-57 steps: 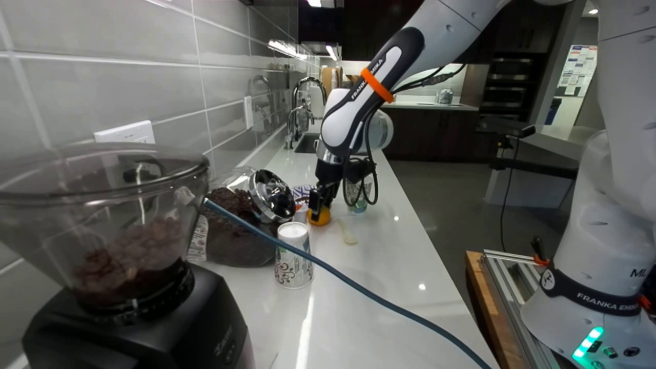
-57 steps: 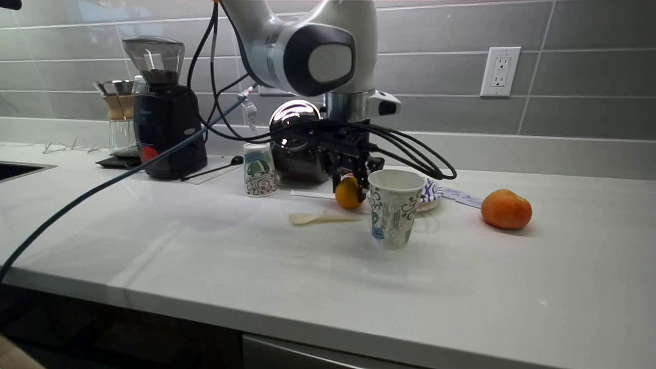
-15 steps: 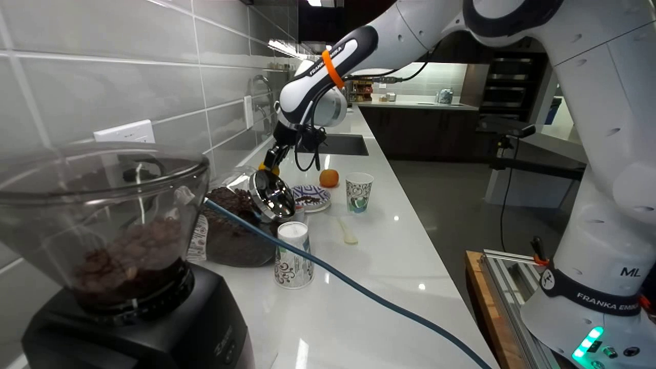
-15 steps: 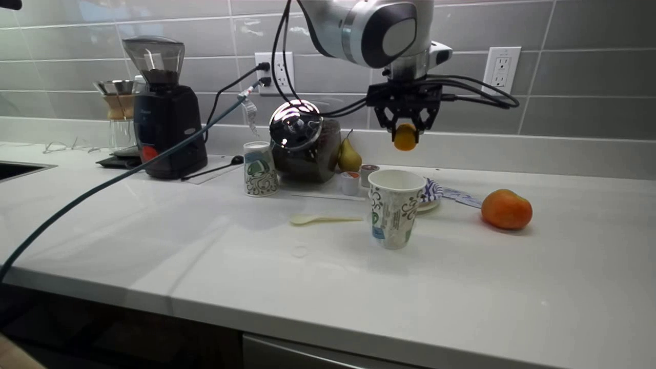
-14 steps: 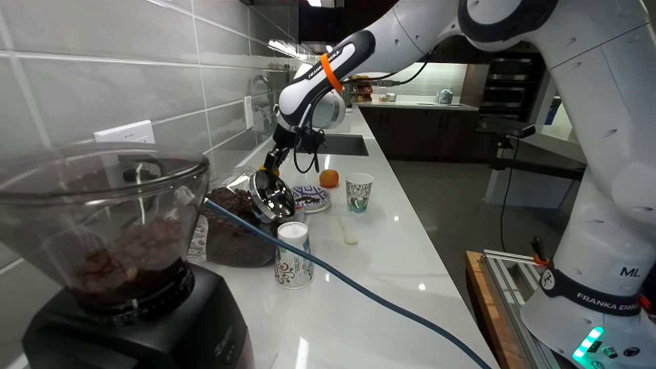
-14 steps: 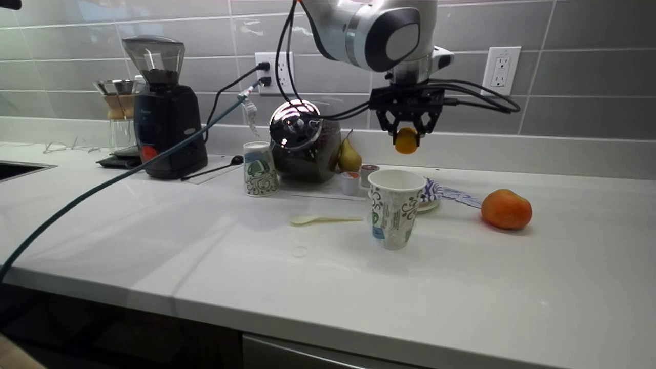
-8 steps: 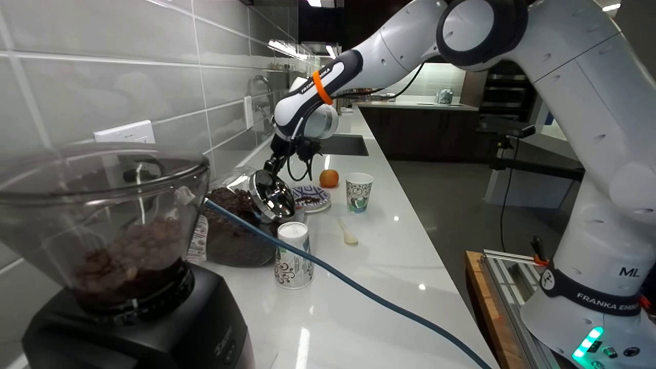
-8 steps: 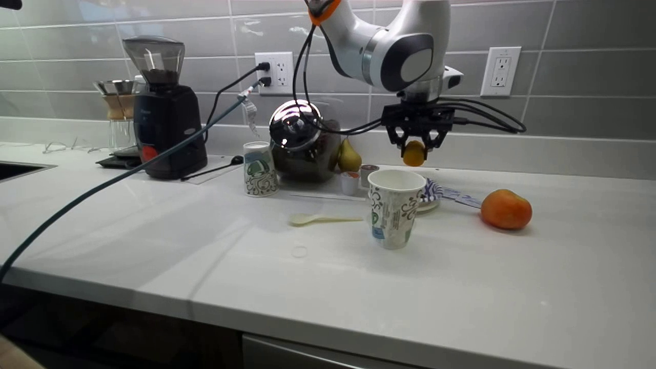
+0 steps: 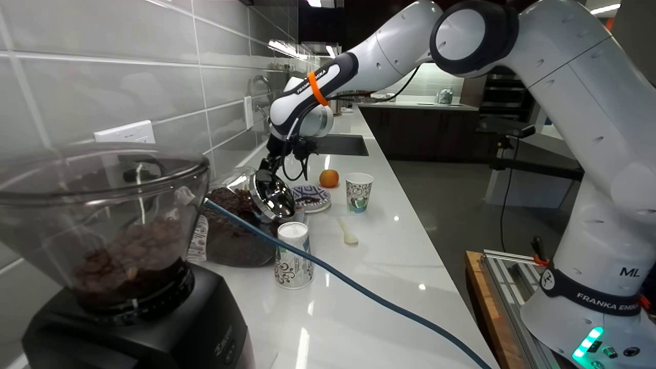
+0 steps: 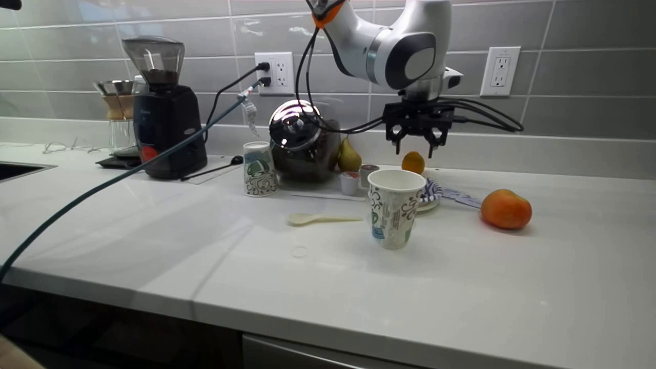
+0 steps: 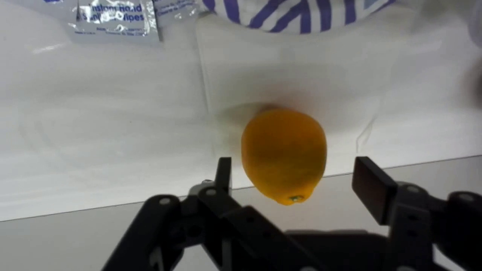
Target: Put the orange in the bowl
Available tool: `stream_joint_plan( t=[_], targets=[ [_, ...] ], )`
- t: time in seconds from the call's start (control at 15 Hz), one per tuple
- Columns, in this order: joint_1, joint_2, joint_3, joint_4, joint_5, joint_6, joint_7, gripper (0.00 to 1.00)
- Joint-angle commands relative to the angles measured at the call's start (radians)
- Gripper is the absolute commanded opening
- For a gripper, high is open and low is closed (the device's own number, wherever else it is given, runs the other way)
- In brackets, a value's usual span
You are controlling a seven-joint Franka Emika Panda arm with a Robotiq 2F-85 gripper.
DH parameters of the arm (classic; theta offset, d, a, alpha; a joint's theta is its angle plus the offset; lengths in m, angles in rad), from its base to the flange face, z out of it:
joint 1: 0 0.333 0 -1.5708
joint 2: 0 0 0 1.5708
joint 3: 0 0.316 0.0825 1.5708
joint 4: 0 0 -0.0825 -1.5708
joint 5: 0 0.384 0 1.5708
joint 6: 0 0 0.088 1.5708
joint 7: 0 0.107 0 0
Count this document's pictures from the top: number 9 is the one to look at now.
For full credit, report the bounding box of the wooden base board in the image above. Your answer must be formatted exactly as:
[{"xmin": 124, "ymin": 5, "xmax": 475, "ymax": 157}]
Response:
[{"xmin": 464, "ymin": 248, "xmax": 543, "ymax": 369}]

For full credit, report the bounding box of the white wall outlet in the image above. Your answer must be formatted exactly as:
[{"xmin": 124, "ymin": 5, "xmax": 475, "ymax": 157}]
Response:
[
  {"xmin": 92, "ymin": 117, "xmax": 159, "ymax": 146},
  {"xmin": 243, "ymin": 94, "xmax": 257, "ymax": 132}
]

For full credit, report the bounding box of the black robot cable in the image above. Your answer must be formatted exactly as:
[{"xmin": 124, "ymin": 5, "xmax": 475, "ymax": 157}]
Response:
[{"xmin": 368, "ymin": 61, "xmax": 425, "ymax": 107}]

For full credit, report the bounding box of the large orange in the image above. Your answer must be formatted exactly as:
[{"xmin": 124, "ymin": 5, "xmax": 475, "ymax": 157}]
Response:
[{"xmin": 318, "ymin": 168, "xmax": 343, "ymax": 190}]

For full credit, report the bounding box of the dark recessed sink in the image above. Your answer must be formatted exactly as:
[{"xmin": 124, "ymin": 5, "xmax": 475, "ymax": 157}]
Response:
[{"xmin": 310, "ymin": 132, "xmax": 372, "ymax": 157}]

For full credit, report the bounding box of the black coffee grinder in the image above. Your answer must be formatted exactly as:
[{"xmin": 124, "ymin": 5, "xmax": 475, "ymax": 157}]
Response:
[{"xmin": 0, "ymin": 141, "xmax": 259, "ymax": 369}]

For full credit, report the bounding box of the cream plastic spoon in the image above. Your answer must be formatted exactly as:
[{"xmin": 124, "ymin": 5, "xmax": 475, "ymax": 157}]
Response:
[{"xmin": 335, "ymin": 212, "xmax": 363, "ymax": 248}]

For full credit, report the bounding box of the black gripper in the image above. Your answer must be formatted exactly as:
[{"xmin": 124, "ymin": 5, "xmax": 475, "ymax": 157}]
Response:
[{"xmin": 248, "ymin": 154, "xmax": 300, "ymax": 224}]

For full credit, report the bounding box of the black tripod stand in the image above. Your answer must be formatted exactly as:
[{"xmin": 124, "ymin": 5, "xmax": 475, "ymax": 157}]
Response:
[{"xmin": 490, "ymin": 120, "xmax": 584, "ymax": 254}]

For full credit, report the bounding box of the dark kitchen island cabinet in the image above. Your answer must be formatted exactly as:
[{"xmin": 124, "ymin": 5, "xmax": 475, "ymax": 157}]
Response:
[{"xmin": 358, "ymin": 92, "xmax": 482, "ymax": 163}]

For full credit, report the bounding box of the blue patterned plate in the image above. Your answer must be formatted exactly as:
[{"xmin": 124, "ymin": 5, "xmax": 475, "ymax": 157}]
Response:
[{"xmin": 289, "ymin": 183, "xmax": 335, "ymax": 217}]

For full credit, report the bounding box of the patterned paper cup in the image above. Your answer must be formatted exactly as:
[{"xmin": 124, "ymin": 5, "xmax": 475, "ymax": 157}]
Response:
[
  {"xmin": 273, "ymin": 218, "xmax": 316, "ymax": 289},
  {"xmin": 343, "ymin": 169, "xmax": 378, "ymax": 214}
]

